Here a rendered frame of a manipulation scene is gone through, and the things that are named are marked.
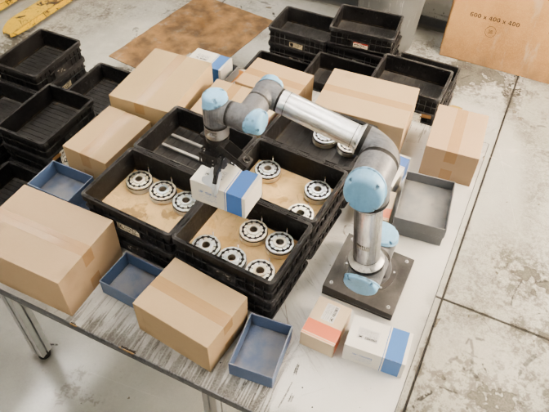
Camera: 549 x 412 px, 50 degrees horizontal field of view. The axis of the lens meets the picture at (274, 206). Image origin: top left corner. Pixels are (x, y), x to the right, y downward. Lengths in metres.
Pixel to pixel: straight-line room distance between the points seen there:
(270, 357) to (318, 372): 0.17
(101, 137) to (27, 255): 0.65
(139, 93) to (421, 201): 1.29
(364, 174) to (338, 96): 1.09
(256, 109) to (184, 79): 1.10
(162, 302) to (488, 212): 2.17
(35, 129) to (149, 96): 0.83
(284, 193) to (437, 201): 0.62
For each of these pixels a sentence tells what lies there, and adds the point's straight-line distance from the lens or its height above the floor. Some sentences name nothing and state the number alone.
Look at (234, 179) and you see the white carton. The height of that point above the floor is 1.13.
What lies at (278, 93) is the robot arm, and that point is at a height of 1.43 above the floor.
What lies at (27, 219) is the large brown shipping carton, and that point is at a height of 0.90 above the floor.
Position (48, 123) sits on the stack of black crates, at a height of 0.49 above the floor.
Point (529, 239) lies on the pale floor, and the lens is 3.52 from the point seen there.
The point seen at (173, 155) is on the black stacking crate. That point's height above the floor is 0.83.
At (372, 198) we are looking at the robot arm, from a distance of 1.60.
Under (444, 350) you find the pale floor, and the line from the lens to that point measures 2.95.
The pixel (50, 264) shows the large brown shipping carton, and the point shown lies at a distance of 2.09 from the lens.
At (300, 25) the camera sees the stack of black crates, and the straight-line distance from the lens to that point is 4.12.
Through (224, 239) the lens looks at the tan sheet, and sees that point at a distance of 2.13.
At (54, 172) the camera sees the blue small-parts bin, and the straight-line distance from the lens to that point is 2.55.
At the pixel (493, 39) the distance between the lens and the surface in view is 4.65.
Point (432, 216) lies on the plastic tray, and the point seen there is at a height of 0.75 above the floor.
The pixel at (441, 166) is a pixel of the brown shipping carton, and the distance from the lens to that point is 2.58.
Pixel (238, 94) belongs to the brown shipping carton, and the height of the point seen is 0.86.
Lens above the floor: 2.48
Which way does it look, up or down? 48 degrees down
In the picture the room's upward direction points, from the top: 2 degrees clockwise
